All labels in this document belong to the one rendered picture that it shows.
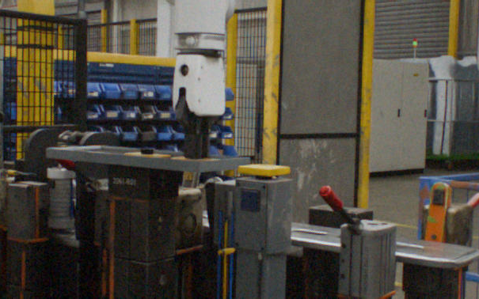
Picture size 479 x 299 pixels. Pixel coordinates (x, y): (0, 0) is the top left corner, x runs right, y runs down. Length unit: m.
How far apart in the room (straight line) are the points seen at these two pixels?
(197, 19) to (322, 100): 3.71
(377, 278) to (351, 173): 3.94
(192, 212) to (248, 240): 0.36
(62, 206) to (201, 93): 0.57
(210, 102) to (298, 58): 3.51
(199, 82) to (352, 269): 0.40
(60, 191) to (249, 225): 0.62
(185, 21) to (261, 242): 0.38
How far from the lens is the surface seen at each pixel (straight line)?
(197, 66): 1.25
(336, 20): 5.05
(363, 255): 1.29
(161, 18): 6.70
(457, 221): 1.59
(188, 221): 1.55
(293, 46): 4.73
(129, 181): 1.35
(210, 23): 1.26
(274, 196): 1.18
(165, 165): 1.25
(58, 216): 1.72
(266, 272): 1.20
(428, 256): 1.37
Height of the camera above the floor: 1.26
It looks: 4 degrees down
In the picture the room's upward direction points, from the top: 1 degrees clockwise
